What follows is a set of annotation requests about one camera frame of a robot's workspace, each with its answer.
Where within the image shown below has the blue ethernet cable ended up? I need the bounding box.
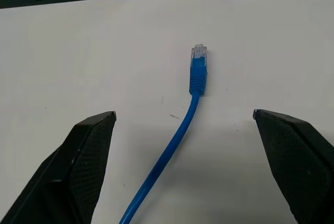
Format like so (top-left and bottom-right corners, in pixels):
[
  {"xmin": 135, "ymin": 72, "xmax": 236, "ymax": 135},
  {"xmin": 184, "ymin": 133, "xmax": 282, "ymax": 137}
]
[{"xmin": 118, "ymin": 43, "xmax": 210, "ymax": 224}]

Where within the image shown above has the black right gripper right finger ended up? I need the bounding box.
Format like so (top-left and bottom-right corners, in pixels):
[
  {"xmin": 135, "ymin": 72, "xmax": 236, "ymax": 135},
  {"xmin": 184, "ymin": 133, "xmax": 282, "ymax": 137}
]
[{"xmin": 252, "ymin": 109, "xmax": 334, "ymax": 224}]

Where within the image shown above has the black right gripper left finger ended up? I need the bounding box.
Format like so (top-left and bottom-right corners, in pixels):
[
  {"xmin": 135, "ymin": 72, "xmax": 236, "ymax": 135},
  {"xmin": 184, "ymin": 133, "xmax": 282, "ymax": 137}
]
[{"xmin": 0, "ymin": 111, "xmax": 117, "ymax": 224}]

